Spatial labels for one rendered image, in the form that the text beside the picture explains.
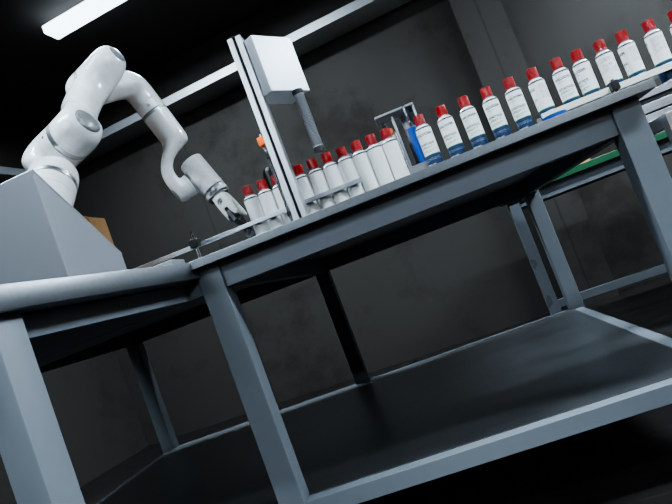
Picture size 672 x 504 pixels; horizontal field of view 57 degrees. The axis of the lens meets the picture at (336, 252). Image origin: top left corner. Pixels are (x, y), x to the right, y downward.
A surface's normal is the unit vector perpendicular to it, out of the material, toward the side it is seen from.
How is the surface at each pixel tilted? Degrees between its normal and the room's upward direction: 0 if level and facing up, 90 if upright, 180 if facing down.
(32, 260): 90
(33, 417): 90
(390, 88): 90
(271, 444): 90
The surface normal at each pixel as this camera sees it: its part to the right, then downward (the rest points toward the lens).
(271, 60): 0.66, -0.29
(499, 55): -0.27, 0.04
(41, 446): 0.89, -0.36
